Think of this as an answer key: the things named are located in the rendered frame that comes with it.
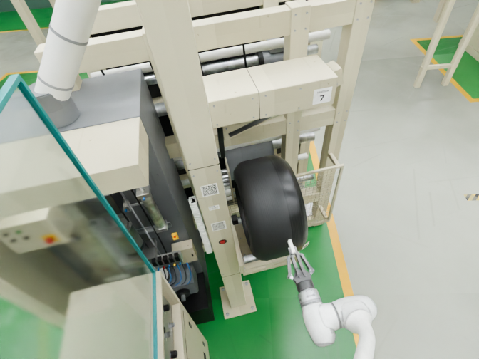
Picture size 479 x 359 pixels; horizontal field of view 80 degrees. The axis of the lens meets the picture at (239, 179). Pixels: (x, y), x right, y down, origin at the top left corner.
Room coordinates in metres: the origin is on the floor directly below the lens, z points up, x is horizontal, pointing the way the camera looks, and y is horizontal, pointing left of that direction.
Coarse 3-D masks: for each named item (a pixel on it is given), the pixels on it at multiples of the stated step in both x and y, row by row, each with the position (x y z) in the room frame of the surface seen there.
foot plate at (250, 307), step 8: (248, 280) 1.05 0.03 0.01; (224, 288) 1.00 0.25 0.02; (248, 288) 0.98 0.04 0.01; (224, 296) 0.94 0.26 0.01; (248, 296) 0.91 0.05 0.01; (224, 304) 0.87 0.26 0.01; (248, 304) 0.85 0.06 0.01; (224, 312) 0.81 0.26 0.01; (232, 312) 0.80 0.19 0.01; (240, 312) 0.79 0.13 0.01; (248, 312) 0.79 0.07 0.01
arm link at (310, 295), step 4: (308, 288) 0.46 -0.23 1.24; (312, 288) 0.46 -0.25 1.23; (300, 292) 0.46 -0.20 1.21; (304, 292) 0.44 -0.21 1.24; (308, 292) 0.44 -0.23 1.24; (312, 292) 0.44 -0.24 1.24; (316, 292) 0.44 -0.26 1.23; (300, 296) 0.44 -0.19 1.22; (304, 296) 0.43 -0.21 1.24; (308, 296) 0.42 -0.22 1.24; (312, 296) 0.42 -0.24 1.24; (316, 296) 0.42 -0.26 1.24; (300, 300) 0.42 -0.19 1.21; (304, 300) 0.42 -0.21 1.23; (308, 300) 0.41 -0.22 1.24; (312, 300) 0.41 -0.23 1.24; (316, 300) 0.41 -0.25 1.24; (320, 300) 0.41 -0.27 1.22; (300, 304) 0.41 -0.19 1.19; (304, 304) 0.40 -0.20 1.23; (308, 304) 0.40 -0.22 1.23
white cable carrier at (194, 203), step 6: (192, 198) 0.88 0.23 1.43; (192, 204) 0.84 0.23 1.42; (198, 204) 0.89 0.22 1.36; (192, 210) 0.84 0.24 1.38; (198, 210) 0.84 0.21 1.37; (198, 216) 0.84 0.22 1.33; (198, 222) 0.84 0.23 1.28; (198, 228) 0.84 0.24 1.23; (204, 228) 0.84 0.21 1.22; (204, 234) 0.84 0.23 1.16; (204, 240) 0.84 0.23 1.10; (210, 246) 0.84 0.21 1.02; (210, 252) 0.84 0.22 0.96
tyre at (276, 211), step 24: (240, 168) 1.05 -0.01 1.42; (264, 168) 0.99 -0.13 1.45; (288, 168) 0.99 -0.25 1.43; (240, 192) 0.91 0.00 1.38; (264, 192) 0.86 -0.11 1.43; (288, 192) 0.85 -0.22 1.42; (240, 216) 1.04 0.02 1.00; (264, 216) 0.76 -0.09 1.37; (288, 216) 0.76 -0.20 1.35; (264, 240) 0.70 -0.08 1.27
